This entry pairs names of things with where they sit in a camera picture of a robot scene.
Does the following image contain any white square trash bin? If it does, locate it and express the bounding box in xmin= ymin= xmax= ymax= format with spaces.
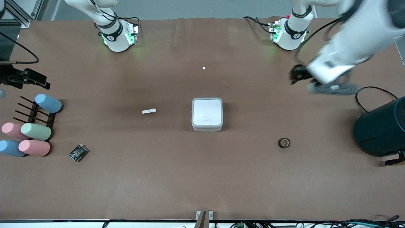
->
xmin=191 ymin=98 xmax=223 ymax=132

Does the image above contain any green plastic cup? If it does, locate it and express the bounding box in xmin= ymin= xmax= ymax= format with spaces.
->
xmin=21 ymin=123 xmax=52 ymax=141

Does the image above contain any black cup rack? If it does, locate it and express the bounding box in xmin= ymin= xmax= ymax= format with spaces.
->
xmin=13 ymin=96 xmax=57 ymax=142

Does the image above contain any black tissue packet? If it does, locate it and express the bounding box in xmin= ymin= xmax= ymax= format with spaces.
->
xmin=68 ymin=144 xmax=89 ymax=162

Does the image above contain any black looped cable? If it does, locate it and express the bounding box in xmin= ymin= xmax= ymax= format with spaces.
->
xmin=372 ymin=215 xmax=401 ymax=228

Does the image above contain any green-lit right base box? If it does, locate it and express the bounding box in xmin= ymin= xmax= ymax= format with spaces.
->
xmin=125 ymin=25 xmax=140 ymax=46

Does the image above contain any black left base cable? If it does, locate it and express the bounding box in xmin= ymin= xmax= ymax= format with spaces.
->
xmin=243 ymin=16 xmax=273 ymax=34

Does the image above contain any black appliance cable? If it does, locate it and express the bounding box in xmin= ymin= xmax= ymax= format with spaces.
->
xmin=355 ymin=86 xmax=398 ymax=113

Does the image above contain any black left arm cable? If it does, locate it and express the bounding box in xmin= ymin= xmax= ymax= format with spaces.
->
xmin=294 ymin=17 xmax=344 ymax=66

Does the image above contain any black right base cable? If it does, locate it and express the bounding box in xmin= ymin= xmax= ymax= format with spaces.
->
xmin=118 ymin=16 xmax=140 ymax=33

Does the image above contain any teal cable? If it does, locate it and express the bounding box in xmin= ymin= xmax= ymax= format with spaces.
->
xmin=346 ymin=221 xmax=381 ymax=228

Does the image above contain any metal table edge bracket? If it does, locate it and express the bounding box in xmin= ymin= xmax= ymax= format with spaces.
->
xmin=195 ymin=210 xmax=214 ymax=228

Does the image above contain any black base cable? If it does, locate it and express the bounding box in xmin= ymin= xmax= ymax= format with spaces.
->
xmin=118 ymin=16 xmax=140 ymax=33
xmin=243 ymin=16 xmax=273 ymax=34

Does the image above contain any dark teal cylindrical appliance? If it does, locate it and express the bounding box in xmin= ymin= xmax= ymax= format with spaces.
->
xmin=353 ymin=96 xmax=405 ymax=157

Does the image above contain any green-lit base box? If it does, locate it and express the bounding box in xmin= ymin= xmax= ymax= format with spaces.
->
xmin=269 ymin=21 xmax=283 ymax=43
xmin=125 ymin=25 xmax=140 ymax=46

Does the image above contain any blue plastic cup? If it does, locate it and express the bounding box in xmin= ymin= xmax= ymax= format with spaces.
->
xmin=0 ymin=140 xmax=27 ymax=157
xmin=35 ymin=94 xmax=63 ymax=114

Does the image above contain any pink plastic cup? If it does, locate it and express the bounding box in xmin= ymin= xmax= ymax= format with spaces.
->
xmin=18 ymin=140 xmax=50 ymax=157
xmin=1 ymin=122 xmax=30 ymax=140

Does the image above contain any green-lit left base box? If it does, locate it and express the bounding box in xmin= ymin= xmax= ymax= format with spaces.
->
xmin=269 ymin=21 xmax=283 ymax=43

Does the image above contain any dark hooked handle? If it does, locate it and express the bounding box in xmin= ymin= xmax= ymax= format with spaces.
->
xmin=384 ymin=152 xmax=405 ymax=166

